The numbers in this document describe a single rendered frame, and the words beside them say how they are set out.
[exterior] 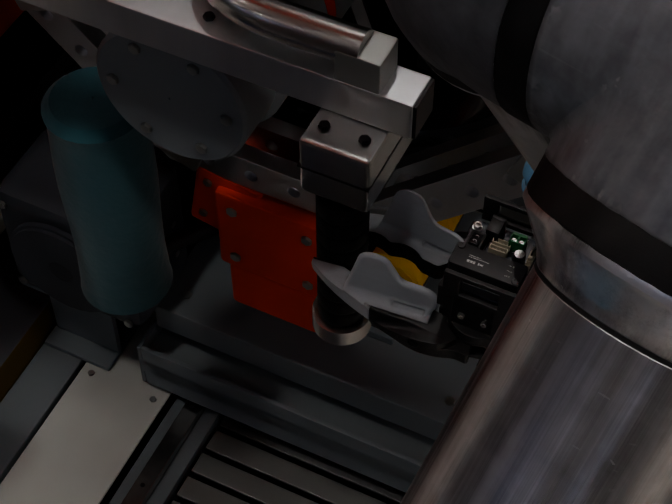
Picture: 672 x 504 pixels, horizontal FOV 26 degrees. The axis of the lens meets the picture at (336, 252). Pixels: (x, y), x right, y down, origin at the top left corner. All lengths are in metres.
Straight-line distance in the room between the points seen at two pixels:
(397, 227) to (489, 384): 0.52
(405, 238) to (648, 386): 0.55
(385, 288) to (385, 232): 0.06
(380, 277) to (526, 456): 0.48
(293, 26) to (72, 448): 1.01
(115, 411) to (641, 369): 1.41
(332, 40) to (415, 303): 0.19
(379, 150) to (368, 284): 0.10
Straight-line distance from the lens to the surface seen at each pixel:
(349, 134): 0.92
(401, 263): 1.37
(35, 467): 1.81
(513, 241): 0.94
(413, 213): 0.98
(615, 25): 0.45
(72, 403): 1.85
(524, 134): 0.68
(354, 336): 1.05
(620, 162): 0.45
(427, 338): 0.95
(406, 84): 0.90
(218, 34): 0.94
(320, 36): 0.89
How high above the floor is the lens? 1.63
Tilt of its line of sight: 52 degrees down
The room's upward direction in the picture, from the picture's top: straight up
